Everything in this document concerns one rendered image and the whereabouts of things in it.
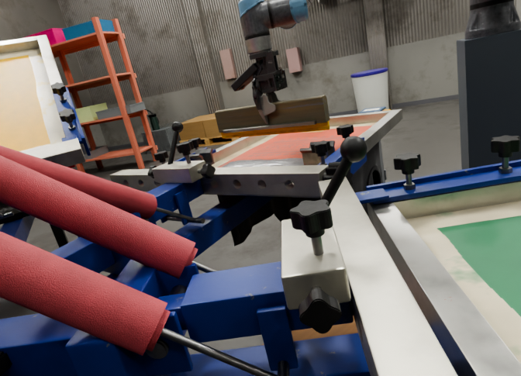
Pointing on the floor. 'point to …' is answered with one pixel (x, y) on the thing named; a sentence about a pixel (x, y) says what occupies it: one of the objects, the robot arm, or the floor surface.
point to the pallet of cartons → (203, 130)
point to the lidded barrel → (370, 88)
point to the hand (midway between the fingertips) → (267, 119)
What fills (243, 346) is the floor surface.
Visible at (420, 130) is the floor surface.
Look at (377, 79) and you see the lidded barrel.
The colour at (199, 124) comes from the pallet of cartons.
